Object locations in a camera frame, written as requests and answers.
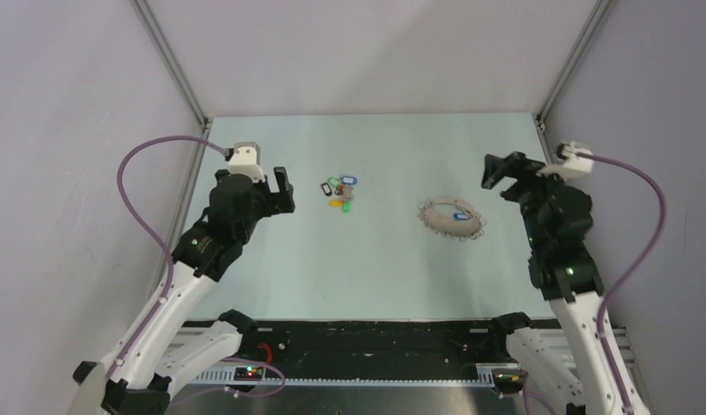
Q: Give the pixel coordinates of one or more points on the blue key tag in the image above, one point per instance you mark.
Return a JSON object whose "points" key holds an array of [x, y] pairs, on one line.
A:
{"points": [[348, 180]]}

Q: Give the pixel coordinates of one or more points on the green key tag lower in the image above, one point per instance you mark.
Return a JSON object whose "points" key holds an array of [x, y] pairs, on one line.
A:
{"points": [[347, 207]]}

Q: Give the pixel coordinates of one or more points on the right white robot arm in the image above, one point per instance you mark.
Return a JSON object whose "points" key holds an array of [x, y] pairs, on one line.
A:
{"points": [[557, 218]]}

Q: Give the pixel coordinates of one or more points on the black key tag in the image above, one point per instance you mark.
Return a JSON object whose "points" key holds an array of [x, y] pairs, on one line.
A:
{"points": [[327, 189]]}

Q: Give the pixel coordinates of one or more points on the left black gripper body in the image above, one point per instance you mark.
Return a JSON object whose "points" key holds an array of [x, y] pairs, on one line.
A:
{"points": [[265, 202]]}

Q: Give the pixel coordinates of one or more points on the metal keyring band with rings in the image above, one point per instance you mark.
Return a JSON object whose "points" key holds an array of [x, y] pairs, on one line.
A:
{"points": [[437, 215]]}

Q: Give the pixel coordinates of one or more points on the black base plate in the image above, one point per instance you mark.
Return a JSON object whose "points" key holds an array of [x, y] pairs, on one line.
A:
{"points": [[377, 350]]}

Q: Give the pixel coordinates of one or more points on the right aluminium corner post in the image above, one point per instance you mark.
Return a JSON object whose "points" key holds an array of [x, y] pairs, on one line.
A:
{"points": [[588, 33]]}

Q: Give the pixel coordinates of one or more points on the silver keys pile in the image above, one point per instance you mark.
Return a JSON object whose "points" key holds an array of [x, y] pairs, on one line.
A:
{"points": [[344, 192]]}

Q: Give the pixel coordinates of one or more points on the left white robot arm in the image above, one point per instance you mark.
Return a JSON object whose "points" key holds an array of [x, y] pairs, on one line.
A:
{"points": [[141, 376]]}

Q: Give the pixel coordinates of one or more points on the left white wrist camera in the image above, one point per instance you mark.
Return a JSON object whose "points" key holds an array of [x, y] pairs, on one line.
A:
{"points": [[244, 159]]}

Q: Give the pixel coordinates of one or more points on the aluminium corner post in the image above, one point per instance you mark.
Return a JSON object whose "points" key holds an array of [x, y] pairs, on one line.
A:
{"points": [[588, 33], [160, 42]]}

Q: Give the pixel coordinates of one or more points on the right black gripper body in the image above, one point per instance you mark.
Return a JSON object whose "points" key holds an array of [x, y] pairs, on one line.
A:
{"points": [[529, 182]]}

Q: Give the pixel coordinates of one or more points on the right controller board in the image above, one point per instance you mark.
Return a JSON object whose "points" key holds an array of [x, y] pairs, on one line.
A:
{"points": [[509, 377]]}

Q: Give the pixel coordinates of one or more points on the left controller board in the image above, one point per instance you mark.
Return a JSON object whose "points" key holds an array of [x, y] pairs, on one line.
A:
{"points": [[248, 374]]}

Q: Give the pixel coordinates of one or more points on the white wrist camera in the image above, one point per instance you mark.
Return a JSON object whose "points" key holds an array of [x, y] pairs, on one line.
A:
{"points": [[573, 162], [244, 159]]}

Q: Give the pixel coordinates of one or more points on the left aluminium corner post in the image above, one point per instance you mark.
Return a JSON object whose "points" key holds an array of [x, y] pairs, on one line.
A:
{"points": [[160, 42]]}

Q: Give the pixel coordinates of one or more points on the controller board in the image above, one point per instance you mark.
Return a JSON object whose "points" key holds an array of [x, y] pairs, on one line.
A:
{"points": [[248, 374], [509, 377]]}

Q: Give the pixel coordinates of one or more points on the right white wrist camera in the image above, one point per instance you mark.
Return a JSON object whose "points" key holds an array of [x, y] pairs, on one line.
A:
{"points": [[573, 162]]}

